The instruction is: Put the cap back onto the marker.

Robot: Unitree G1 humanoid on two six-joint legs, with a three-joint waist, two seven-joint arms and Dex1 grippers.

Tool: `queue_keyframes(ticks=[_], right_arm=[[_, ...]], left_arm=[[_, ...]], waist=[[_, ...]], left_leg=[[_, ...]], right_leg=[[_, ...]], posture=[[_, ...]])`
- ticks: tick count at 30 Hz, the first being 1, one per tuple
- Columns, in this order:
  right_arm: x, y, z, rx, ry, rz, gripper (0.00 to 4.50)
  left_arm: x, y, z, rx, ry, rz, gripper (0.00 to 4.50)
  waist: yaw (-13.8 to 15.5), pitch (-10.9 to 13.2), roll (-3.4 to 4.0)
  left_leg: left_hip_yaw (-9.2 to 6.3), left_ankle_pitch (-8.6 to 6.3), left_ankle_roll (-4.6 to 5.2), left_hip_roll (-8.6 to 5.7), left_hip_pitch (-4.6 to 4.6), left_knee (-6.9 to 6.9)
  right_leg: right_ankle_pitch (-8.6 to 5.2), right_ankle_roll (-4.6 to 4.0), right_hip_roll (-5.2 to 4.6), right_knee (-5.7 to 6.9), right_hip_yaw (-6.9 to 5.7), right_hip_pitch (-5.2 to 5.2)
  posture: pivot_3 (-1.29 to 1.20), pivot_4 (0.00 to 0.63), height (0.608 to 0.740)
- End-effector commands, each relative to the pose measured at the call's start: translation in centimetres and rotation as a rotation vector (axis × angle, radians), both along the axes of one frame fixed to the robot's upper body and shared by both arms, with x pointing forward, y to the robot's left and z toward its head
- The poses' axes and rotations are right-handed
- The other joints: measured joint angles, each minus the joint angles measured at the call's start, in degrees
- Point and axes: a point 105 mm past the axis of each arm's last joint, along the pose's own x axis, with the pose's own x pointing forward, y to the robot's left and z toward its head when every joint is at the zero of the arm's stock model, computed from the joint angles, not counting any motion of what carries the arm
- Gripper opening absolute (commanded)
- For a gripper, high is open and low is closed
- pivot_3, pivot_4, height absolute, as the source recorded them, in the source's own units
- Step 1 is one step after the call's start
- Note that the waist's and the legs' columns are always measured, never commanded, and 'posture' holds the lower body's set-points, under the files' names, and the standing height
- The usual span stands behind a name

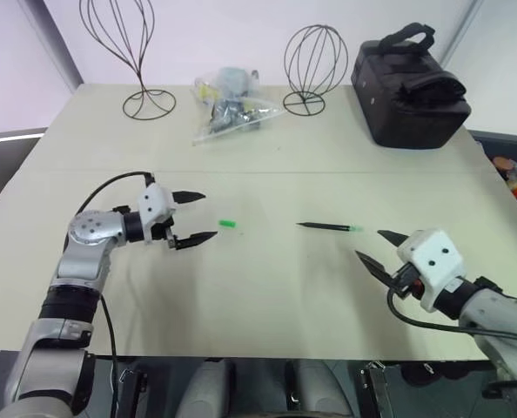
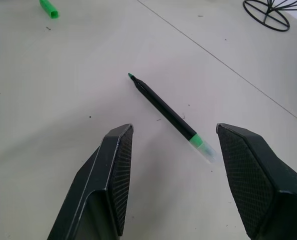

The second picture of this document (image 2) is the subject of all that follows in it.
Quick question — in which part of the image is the black wire rack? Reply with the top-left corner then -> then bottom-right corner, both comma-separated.
242,0 -> 297,33

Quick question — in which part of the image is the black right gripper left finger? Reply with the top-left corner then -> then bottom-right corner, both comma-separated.
46,123 -> 135,240

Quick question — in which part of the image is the green pen cap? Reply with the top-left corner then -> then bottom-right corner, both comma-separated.
39,0 -> 60,20

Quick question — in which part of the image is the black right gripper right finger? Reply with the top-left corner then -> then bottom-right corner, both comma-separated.
215,122 -> 297,240

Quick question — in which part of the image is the black green-tipped highlighter pen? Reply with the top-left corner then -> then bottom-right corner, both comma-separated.
127,72 -> 218,164

